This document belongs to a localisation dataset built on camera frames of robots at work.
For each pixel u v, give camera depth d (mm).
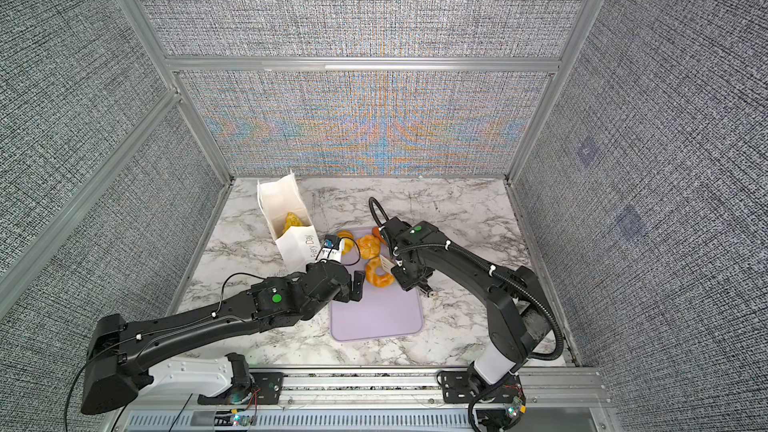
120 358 396
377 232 702
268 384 734
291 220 949
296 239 765
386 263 871
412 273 714
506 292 439
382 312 836
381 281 899
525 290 432
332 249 628
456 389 729
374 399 731
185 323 442
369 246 949
